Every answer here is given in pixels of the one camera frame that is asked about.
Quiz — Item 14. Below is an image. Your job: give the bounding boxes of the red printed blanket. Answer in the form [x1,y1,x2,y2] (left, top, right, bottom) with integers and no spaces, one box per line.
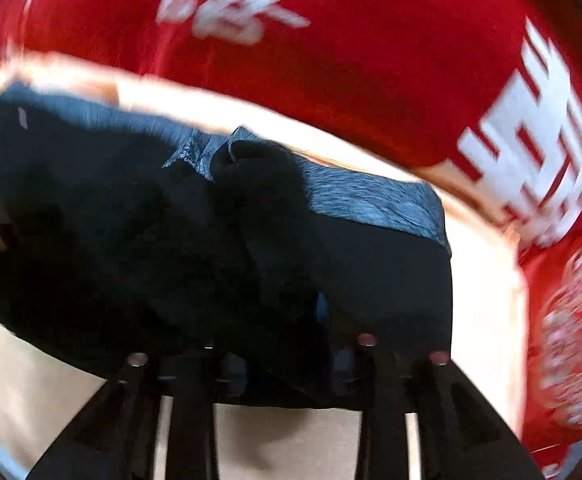
[0,0,582,261]

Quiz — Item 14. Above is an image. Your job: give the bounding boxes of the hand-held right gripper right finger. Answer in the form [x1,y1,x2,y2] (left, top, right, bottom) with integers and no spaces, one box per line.
[313,292,547,480]

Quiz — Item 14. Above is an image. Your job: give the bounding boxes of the black pants with blue stripes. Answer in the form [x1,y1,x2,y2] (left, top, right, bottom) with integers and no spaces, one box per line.
[0,80,456,411]

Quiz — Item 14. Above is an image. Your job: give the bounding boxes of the red embroidered pillow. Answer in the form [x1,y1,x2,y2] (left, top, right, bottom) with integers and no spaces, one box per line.
[518,227,582,480]

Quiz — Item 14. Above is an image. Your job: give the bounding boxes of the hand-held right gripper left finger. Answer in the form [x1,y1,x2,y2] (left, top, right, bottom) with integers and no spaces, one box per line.
[25,345,254,480]

